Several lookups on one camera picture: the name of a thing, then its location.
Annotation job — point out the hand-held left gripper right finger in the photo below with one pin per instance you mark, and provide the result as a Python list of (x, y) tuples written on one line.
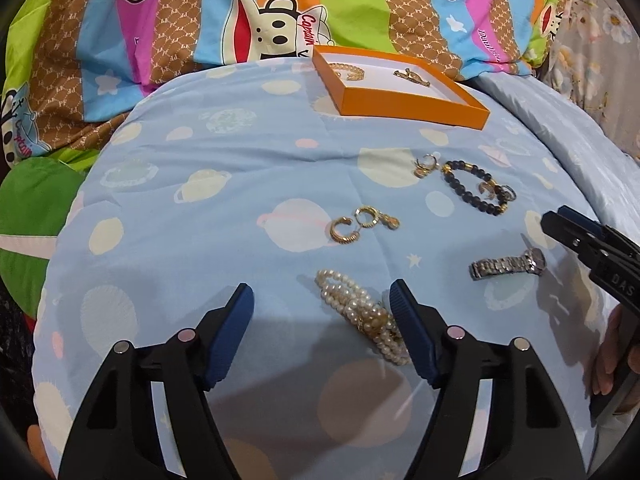
[(407, 325)]

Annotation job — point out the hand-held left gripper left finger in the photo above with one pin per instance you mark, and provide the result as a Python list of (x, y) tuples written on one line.
[(232, 330)]

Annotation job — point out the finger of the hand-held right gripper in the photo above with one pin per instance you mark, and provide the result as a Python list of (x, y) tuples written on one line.
[(590, 221), (570, 234)]

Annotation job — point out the silver wristwatch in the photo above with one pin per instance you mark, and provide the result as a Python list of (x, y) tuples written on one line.
[(500, 265)]

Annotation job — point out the gold hoop earring with charm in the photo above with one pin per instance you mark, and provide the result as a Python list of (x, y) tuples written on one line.
[(372, 215)]

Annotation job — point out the gold earring with heart charm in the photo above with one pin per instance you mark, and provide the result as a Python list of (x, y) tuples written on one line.
[(426, 166)]

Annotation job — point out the orange jewelry box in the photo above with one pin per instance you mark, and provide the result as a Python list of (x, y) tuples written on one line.
[(400, 105)]

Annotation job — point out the person's right hand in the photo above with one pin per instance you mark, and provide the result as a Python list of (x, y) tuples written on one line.
[(607, 360)]

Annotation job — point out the pale blue textured cloth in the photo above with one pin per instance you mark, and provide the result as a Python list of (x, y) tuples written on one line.
[(575, 135)]

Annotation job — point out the small gold hoop earring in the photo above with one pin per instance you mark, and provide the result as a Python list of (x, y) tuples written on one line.
[(485, 189)]

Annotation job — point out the light blue planet quilt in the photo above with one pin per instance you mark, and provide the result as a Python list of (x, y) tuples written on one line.
[(225, 185)]

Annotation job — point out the grey floral cloth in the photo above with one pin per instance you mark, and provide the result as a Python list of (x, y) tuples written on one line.
[(600, 35)]

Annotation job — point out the gold wristwatch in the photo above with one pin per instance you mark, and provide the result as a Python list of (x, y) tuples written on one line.
[(412, 76)]

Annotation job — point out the green cloth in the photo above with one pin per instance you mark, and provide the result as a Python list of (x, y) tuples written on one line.
[(30, 210)]

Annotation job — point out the gold bangle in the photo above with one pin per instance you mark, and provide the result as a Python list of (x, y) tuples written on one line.
[(350, 71)]

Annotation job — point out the striped cartoon monkey blanket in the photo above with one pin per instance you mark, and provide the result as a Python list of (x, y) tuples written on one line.
[(175, 20)]

